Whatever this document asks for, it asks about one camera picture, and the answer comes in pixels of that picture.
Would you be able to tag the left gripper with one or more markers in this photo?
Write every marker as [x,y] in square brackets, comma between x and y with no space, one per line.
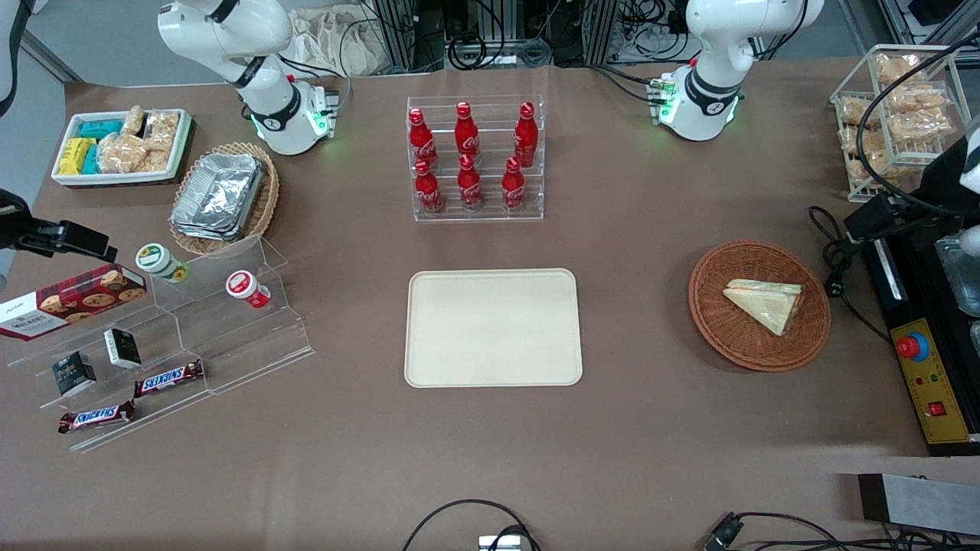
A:
[940,186]

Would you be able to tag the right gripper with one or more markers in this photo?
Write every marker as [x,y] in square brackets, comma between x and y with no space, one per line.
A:
[11,222]

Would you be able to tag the triangle sandwich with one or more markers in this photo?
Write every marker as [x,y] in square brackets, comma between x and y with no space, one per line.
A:
[766,304]

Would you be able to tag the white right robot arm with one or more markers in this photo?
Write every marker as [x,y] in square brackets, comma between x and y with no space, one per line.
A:
[260,99]

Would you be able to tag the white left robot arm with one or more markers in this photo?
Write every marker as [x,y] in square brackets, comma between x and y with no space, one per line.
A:
[712,76]

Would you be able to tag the white rectangular snack tray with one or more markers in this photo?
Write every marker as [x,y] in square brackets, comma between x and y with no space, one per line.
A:
[115,178]

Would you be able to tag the brown round wicker basket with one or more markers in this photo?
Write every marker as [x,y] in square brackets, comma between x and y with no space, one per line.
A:
[723,329]

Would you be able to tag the light oval wicker basket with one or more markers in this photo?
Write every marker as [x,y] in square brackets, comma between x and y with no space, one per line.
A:
[268,199]

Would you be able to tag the beige plastic tray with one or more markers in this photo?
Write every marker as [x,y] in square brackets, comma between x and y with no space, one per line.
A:
[490,329]

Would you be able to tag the clear fried snack bag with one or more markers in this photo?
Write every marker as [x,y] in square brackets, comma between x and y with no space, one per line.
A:
[919,98]
[851,111]
[899,67]
[880,164]
[848,140]
[919,127]

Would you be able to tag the red tartan cookie box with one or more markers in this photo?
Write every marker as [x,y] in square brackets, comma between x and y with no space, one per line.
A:
[76,302]

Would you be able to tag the yellow snack packet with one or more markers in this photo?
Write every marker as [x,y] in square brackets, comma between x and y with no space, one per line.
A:
[75,155]

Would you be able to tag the teal snack packet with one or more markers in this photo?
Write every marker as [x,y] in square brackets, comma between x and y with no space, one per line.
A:
[101,128]
[92,159]

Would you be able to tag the steel pan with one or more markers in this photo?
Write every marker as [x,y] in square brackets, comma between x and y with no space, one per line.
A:
[961,283]

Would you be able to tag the green lid yogurt cup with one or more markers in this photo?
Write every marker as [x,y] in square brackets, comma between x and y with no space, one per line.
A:
[157,260]

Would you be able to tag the clear rice cracker bag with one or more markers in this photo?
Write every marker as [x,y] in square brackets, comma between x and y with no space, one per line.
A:
[162,130]
[134,121]
[158,159]
[122,153]

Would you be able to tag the dark box white side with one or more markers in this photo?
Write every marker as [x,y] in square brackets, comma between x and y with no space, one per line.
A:
[122,348]

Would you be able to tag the dark box gold print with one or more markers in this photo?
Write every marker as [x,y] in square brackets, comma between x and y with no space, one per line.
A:
[73,373]

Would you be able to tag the aluminium foil container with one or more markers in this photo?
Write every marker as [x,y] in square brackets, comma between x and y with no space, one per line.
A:
[218,195]

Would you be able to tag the black yellow control box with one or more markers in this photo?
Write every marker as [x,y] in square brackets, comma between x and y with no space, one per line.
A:
[930,390]

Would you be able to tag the brown Snickers bar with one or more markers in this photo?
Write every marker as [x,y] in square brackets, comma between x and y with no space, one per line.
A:
[168,378]
[96,417]

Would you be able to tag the red lid yogurt cup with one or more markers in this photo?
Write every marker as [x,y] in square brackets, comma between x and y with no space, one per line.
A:
[243,285]

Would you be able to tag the clear acrylic step stand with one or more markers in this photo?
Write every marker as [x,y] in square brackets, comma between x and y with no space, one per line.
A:
[153,413]
[245,344]

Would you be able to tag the grey metal block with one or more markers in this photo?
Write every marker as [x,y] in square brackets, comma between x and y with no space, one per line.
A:
[919,501]

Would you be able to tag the beige cloth bag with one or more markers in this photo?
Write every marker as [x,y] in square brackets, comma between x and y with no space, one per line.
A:
[329,38]

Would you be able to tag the red cola bottle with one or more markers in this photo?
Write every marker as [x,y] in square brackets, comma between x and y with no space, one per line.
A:
[428,190]
[526,136]
[469,186]
[466,132]
[421,138]
[513,186]

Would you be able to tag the clear acrylic bottle rack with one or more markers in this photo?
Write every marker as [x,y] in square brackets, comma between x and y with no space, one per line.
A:
[490,216]

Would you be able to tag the small silver device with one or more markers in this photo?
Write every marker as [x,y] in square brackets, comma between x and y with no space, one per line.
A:
[499,543]

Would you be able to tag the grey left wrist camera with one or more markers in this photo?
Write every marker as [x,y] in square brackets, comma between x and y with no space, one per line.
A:
[971,242]

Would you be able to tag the aluminium frame post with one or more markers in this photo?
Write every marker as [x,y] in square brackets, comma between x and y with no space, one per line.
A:
[398,34]
[601,30]

